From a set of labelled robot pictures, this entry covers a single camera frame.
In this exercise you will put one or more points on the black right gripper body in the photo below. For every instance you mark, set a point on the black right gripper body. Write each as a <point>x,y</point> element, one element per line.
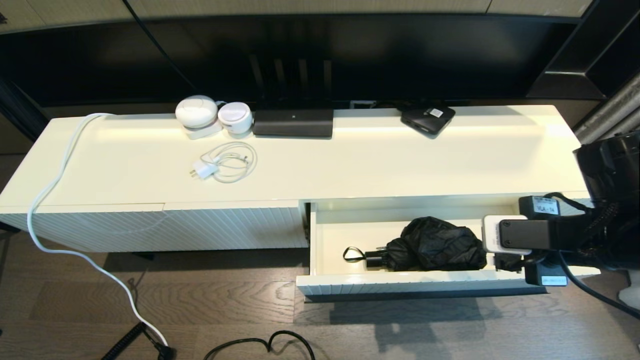
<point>575,235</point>

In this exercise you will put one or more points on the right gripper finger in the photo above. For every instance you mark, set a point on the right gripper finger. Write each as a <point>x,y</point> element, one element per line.
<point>507,262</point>

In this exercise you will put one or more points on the black umbrella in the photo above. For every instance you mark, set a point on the black umbrella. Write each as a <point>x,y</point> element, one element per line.
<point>435,245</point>

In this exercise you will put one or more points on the white fluted drawer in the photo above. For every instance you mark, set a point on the white fluted drawer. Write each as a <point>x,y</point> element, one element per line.
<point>360,235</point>

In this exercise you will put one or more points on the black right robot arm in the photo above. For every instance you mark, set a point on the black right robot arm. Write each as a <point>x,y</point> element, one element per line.
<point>612,170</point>

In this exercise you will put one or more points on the white tv cabinet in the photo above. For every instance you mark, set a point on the white tv cabinet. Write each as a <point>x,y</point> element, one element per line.
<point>125,160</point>

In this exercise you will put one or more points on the small black set-top box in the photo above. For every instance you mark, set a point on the small black set-top box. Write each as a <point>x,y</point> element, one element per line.
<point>427,120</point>

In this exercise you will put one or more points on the black shelf unit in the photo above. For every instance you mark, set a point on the black shelf unit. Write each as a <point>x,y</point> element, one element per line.
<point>615,55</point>

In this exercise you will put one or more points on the black television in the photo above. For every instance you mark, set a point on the black television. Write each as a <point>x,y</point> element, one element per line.
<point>400,55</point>

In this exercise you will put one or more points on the black router with antennas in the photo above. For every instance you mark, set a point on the black router with antennas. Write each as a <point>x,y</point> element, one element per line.
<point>292,122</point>

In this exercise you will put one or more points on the small white round device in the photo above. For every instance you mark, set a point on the small white round device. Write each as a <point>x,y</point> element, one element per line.
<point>235,116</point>

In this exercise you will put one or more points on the white charger adapter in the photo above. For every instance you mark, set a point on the white charger adapter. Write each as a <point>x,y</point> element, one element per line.
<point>206,169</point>

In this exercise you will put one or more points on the large white round device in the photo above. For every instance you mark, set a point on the large white round device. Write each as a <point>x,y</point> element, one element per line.
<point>196,111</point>

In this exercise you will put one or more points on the black power plug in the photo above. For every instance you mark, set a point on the black power plug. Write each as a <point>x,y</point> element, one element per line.
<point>165,353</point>

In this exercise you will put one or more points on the dark grey curtain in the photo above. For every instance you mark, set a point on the dark grey curtain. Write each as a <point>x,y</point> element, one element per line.
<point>20,110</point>

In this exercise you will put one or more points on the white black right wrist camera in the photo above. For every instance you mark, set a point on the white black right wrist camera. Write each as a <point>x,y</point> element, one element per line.
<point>492,235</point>

